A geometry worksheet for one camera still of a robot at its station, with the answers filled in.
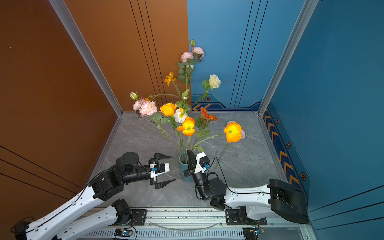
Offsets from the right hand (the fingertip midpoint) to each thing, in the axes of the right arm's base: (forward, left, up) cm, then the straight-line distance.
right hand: (187, 151), depth 65 cm
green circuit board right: (-27, -29, -30) cm, 50 cm away
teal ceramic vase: (-2, +2, -8) cm, 9 cm away
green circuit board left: (-27, +32, -30) cm, 51 cm away
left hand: (-5, +7, -3) cm, 9 cm away
